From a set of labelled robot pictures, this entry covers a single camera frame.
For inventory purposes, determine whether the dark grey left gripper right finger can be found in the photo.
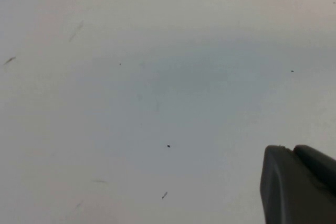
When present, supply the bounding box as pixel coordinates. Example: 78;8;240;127
293;144;336;198

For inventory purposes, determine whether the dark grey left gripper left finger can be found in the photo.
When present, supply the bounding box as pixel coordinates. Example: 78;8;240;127
259;144;336;224

